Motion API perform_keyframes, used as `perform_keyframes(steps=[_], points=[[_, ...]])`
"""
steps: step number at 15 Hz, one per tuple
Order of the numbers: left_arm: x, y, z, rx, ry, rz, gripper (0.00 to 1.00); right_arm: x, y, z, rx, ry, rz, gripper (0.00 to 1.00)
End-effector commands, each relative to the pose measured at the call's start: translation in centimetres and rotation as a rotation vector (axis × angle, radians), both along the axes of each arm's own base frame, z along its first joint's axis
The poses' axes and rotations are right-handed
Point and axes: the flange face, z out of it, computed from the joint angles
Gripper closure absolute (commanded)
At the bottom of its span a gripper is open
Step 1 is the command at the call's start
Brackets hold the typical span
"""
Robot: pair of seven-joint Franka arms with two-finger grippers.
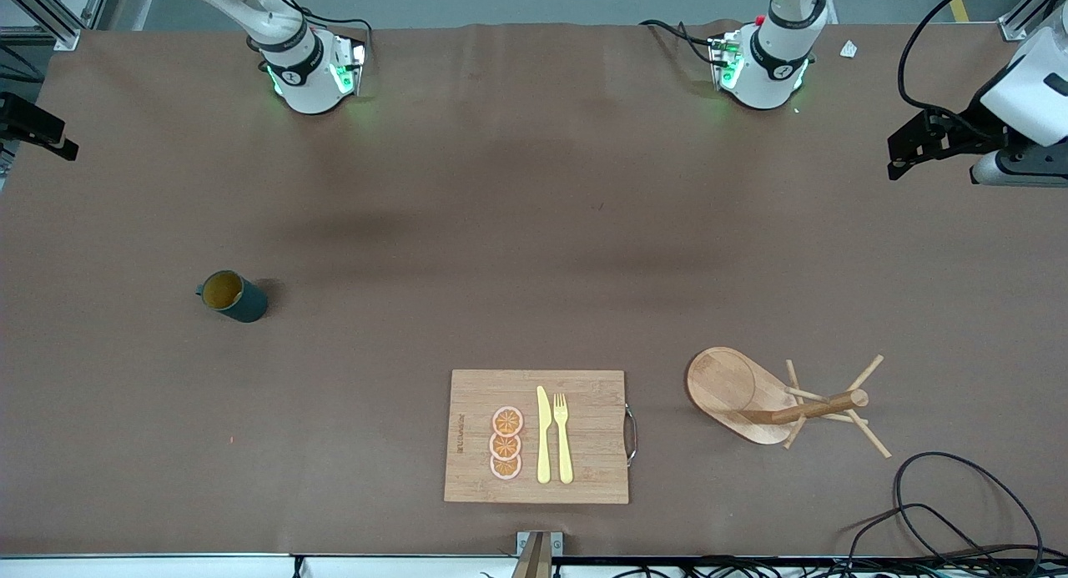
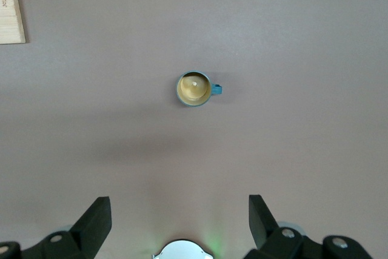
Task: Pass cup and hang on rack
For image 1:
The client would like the teal cup yellow inside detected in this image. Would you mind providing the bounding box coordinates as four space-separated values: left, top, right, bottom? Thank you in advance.
196 269 270 324

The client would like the wooden mug tree rack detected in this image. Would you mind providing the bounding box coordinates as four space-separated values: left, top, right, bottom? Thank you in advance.
685 346 893 460

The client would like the table cover mat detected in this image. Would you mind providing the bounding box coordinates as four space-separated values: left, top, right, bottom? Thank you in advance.
0 21 1068 558

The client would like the yellow plastic fork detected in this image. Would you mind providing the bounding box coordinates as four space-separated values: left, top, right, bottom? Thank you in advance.
553 393 575 485

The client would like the yellow plastic knife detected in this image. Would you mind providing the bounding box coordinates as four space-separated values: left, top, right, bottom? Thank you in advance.
536 385 553 485

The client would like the aluminium frame profile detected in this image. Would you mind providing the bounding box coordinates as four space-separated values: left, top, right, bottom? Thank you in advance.
0 0 134 52
999 0 1068 42

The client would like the black arm base cable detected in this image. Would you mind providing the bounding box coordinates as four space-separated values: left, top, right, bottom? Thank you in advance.
259 0 374 62
640 19 720 66

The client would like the black looped cable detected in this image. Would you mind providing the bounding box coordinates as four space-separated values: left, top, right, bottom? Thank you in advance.
847 501 1006 578
893 451 1045 566

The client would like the white table edge rail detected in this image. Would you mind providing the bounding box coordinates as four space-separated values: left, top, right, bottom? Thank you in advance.
0 553 518 578

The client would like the bamboo cutting board metal handle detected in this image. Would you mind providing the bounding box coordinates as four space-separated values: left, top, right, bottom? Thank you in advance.
443 369 638 505

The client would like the metal bracket with wooden post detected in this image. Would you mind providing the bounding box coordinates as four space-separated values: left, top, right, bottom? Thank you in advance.
511 530 564 578

